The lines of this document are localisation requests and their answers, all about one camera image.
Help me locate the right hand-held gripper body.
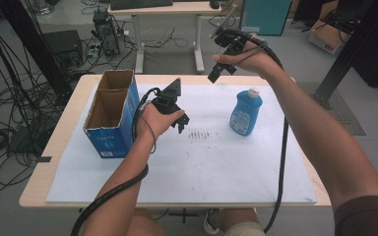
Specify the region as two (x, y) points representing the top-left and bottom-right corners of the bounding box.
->
(210, 4), (254, 67)

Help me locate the black keyboard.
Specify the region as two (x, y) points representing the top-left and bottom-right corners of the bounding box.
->
(109, 0), (174, 11)

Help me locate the person's left leg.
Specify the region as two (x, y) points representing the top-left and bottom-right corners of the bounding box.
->
(124, 209), (166, 236)

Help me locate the person's right leg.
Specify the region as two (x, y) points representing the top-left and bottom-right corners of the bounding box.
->
(210, 207), (267, 236)

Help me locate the black equipment box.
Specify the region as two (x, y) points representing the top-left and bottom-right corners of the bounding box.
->
(42, 29), (85, 72)

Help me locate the person's white shoe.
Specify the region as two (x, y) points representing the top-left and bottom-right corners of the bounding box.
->
(203, 209), (221, 235)

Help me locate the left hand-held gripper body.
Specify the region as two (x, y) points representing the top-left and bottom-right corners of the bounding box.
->
(151, 78), (187, 116)

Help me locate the tangle of black floor cables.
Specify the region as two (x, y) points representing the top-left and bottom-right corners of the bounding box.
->
(0, 19), (63, 198)

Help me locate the person's brown sleeve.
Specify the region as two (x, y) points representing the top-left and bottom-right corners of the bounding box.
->
(334, 196), (378, 236)

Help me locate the person's right hand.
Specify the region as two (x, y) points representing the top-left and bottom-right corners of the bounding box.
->
(211, 33), (284, 80)

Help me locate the blue plastic bottle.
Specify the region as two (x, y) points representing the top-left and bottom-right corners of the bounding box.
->
(228, 88), (264, 137)

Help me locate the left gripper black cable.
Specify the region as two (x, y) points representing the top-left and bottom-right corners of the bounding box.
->
(70, 87), (161, 236)

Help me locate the blue cardboard box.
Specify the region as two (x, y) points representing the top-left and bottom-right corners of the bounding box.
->
(83, 69), (141, 159)

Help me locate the person's left hand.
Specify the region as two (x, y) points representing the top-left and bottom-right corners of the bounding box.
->
(136, 101), (185, 142)

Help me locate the brown cardboard box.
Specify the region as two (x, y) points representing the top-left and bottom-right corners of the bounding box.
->
(308, 19), (352, 55)

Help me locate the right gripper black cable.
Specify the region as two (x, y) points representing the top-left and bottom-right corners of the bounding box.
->
(229, 28), (291, 234)

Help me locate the white table mat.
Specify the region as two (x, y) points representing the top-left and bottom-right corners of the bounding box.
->
(45, 83), (318, 205)

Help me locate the person's leg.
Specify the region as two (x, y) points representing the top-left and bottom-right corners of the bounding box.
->
(124, 209), (166, 236)
(210, 207), (267, 236)

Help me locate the white desk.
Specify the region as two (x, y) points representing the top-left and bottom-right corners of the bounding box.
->
(107, 1), (222, 75)

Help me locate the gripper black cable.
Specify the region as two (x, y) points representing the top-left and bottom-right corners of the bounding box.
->
(70, 87), (161, 236)
(229, 28), (291, 234)

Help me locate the grey floor mat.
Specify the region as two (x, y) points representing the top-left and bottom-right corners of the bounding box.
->
(299, 82), (367, 137)

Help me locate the teal cabinet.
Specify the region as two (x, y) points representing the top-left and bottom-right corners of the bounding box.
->
(239, 0), (293, 36)

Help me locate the large black case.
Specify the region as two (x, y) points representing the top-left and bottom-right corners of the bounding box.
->
(352, 19), (378, 89)

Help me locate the black metal post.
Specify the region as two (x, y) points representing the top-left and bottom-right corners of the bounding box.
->
(0, 0), (73, 106)
(311, 0), (378, 111)

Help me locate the black computer tower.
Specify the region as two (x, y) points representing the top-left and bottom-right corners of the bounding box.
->
(92, 9), (122, 57)

